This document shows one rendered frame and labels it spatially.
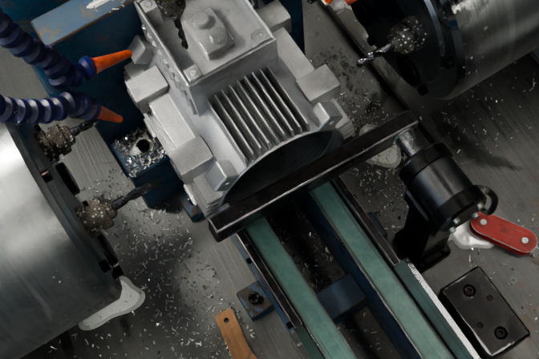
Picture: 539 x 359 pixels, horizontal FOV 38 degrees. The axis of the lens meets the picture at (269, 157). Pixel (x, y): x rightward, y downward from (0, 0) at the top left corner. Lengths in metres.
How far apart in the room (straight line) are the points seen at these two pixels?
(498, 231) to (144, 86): 0.49
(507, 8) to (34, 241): 0.52
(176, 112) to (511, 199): 0.48
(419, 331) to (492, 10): 0.36
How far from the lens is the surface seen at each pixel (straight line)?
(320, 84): 0.84
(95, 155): 1.15
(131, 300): 1.07
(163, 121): 0.85
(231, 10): 0.85
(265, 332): 1.03
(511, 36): 0.89
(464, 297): 0.99
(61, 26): 0.84
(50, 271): 0.77
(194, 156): 0.81
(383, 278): 0.92
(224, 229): 0.81
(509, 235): 1.07
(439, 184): 0.83
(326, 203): 0.95
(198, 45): 0.83
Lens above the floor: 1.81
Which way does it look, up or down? 66 degrees down
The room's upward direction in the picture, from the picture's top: 10 degrees counter-clockwise
